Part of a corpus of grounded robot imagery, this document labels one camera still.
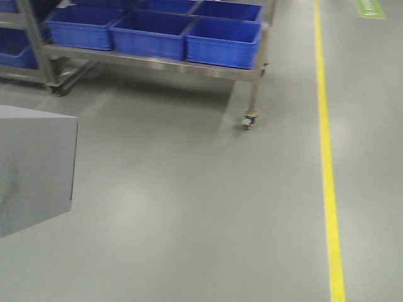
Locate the gray square base block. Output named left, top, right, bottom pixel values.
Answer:
left=1, top=105, right=79, bottom=237

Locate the blue bin on cart right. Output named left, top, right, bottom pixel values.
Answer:
left=186, top=18, right=262, bottom=69

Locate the blue bin on cart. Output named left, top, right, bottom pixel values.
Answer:
left=45, top=5, right=124, bottom=51
left=110, top=10, right=196, bottom=61
left=186, top=18, right=262, bottom=69

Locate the blue bin on cart middle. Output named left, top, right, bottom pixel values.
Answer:
left=110, top=10, right=196, bottom=61

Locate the blue bin on cart left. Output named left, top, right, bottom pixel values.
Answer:
left=45, top=5, right=124, bottom=51

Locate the steel wheeled cart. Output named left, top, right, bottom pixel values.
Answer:
left=1, top=1, right=276, bottom=130

